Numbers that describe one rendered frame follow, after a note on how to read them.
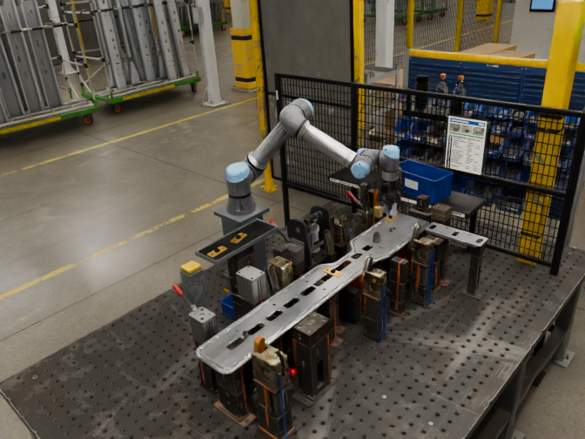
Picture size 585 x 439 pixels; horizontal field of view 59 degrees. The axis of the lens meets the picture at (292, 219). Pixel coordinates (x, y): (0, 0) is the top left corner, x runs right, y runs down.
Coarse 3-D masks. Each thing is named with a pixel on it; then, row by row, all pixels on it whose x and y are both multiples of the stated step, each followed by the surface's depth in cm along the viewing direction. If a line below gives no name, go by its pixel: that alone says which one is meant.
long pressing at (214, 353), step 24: (408, 216) 269; (360, 240) 249; (384, 240) 248; (408, 240) 248; (336, 264) 232; (360, 264) 231; (288, 288) 217; (336, 288) 216; (264, 312) 204; (288, 312) 203; (216, 336) 192; (240, 336) 192; (264, 336) 191; (216, 360) 181; (240, 360) 181
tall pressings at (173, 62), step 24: (96, 0) 847; (120, 0) 900; (144, 0) 930; (168, 0) 915; (120, 24) 888; (144, 24) 912; (168, 24) 948; (120, 48) 916; (144, 48) 920; (168, 48) 930; (120, 72) 896; (144, 72) 938; (168, 72) 942
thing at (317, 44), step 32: (256, 0) 472; (288, 0) 446; (320, 0) 423; (352, 0) 401; (256, 32) 484; (288, 32) 459; (320, 32) 434; (352, 32) 412; (256, 64) 500; (288, 64) 474; (320, 64) 447; (352, 64) 424; (320, 128) 476; (288, 160) 522; (320, 160) 492
